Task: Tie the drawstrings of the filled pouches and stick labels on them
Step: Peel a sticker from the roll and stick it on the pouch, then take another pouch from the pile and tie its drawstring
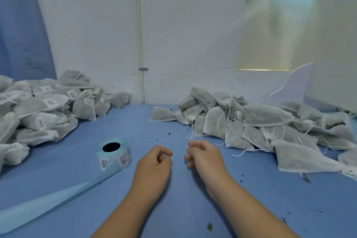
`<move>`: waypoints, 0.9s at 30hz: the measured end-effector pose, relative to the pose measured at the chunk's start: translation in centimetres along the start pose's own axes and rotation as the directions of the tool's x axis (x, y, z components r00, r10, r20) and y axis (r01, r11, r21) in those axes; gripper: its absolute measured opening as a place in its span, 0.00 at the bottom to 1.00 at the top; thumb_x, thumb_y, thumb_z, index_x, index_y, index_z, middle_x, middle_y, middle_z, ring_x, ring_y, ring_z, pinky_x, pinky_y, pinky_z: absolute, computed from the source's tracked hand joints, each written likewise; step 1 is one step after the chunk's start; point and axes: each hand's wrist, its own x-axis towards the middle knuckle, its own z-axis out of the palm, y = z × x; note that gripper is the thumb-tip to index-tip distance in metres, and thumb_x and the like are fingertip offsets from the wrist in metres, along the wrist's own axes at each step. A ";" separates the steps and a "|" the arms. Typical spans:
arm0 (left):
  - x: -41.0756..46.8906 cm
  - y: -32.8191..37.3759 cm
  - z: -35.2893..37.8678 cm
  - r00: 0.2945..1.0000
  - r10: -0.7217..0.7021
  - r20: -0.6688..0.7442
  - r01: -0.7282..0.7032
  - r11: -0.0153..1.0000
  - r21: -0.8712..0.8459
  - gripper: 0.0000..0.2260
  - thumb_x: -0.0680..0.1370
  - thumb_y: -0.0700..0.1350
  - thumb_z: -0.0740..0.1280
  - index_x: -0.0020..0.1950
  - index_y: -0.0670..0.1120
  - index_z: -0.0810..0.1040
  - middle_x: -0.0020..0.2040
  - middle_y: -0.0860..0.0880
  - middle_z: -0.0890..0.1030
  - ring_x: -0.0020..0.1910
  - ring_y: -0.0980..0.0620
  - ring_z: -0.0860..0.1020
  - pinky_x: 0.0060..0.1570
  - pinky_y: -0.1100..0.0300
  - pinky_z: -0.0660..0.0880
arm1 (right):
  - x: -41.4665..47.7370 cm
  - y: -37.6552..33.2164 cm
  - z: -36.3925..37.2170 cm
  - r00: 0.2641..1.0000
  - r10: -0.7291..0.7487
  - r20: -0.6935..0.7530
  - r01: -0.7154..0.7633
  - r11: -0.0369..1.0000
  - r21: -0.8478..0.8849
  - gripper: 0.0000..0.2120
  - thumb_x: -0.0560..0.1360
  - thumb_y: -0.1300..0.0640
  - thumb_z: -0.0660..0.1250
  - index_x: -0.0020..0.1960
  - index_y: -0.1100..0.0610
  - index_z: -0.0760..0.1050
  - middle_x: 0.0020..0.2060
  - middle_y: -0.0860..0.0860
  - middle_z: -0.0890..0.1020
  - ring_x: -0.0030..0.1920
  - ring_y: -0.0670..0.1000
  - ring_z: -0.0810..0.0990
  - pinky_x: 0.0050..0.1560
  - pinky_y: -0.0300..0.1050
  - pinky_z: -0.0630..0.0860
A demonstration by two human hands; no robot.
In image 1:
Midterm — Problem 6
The person's right hand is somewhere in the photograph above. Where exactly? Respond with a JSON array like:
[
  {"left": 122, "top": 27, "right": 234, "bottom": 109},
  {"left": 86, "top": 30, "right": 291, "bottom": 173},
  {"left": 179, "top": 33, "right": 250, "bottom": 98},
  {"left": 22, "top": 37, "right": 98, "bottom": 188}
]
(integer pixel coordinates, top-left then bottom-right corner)
[{"left": 184, "top": 139, "right": 233, "bottom": 188}]

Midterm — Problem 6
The person's left hand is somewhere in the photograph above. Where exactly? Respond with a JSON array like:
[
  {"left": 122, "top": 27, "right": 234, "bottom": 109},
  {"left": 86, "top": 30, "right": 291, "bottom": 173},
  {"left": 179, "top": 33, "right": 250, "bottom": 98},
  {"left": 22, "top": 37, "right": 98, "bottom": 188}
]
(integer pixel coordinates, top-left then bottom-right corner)
[{"left": 129, "top": 145, "right": 174, "bottom": 205}]

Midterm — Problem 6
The blue label roll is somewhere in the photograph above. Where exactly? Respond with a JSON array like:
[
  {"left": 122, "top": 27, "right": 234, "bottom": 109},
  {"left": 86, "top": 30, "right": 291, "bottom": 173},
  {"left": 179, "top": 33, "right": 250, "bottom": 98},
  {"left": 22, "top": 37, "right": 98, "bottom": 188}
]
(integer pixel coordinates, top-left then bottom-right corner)
[{"left": 0, "top": 139, "right": 133, "bottom": 235}]

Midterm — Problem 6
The pile of unlabelled herb bags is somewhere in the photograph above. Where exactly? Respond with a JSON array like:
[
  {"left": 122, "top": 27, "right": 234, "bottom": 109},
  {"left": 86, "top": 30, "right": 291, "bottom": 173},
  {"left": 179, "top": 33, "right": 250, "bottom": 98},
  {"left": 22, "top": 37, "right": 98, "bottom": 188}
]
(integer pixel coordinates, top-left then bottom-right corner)
[{"left": 149, "top": 86, "right": 357, "bottom": 181}]

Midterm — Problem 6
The pile of labelled herb bags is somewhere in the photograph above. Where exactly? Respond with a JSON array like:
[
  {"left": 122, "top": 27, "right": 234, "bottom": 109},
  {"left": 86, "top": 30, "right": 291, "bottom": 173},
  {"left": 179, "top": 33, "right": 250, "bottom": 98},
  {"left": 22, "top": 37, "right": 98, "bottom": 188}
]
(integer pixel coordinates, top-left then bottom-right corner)
[{"left": 0, "top": 69, "right": 134, "bottom": 172}]

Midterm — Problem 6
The person's right forearm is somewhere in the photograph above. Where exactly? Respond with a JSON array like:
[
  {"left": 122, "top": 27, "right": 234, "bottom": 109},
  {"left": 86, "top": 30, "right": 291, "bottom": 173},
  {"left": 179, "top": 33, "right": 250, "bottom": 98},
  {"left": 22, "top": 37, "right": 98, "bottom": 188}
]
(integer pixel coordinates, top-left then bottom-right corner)
[{"left": 206, "top": 174, "right": 302, "bottom": 238}]

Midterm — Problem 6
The person's left forearm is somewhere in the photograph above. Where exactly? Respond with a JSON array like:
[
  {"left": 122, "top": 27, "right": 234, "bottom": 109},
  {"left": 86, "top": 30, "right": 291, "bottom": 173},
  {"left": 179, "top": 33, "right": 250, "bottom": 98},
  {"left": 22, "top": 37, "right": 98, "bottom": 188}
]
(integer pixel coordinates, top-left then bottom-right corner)
[{"left": 91, "top": 190, "right": 160, "bottom": 238}]

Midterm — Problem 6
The white curved board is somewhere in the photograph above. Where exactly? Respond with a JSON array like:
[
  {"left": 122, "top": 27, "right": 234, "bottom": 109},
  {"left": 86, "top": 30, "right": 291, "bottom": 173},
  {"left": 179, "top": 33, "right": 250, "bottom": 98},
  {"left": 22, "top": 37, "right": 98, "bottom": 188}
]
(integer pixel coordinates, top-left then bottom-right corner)
[{"left": 267, "top": 63, "right": 313, "bottom": 105}]

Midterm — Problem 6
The large beige panel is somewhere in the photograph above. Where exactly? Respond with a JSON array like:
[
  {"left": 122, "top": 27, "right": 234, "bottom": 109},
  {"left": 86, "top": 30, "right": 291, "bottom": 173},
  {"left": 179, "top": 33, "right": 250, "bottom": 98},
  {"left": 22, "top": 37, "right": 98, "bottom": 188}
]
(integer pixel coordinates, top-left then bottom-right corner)
[{"left": 304, "top": 0, "right": 357, "bottom": 114}]

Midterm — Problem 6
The blue curtain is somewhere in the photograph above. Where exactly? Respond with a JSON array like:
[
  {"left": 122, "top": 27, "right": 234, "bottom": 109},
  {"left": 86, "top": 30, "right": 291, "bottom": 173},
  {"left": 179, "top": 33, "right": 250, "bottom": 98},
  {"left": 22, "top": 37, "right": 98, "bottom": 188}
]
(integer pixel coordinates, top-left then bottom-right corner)
[{"left": 0, "top": 0, "right": 58, "bottom": 82}]

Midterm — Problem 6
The white wall pipe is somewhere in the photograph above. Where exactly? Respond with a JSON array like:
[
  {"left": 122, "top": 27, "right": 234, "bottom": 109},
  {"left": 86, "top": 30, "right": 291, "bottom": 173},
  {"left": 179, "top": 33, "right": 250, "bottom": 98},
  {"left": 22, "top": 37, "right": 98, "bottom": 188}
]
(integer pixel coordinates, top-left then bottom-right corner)
[{"left": 134, "top": 0, "right": 146, "bottom": 104}]

